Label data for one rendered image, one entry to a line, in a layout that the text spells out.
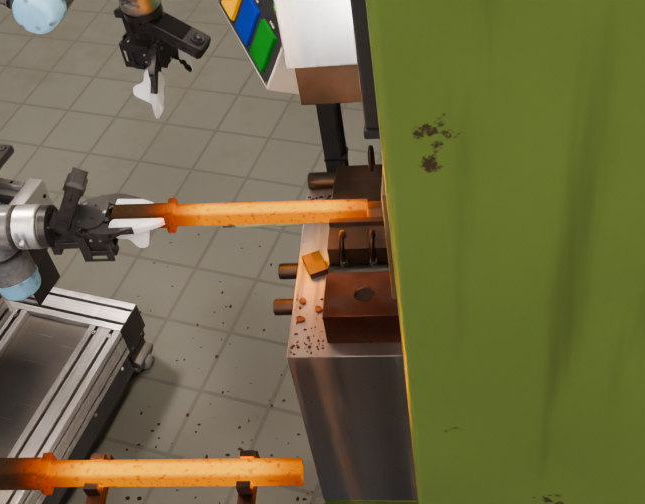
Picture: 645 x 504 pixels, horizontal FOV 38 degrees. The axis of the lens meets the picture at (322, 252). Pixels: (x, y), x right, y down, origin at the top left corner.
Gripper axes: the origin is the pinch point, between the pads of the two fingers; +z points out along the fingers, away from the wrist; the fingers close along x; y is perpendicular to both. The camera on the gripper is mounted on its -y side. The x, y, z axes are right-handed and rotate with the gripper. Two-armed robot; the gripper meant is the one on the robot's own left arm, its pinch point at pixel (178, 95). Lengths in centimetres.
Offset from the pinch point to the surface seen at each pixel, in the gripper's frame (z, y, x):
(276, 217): -6.9, -35.1, 33.1
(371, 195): -6, -48, 24
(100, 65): 94, 115, -117
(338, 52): -45, -52, 40
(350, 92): -35, -51, 35
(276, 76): -4.9, -20.4, -3.3
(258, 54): -6.2, -15.2, -7.6
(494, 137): -63, -77, 71
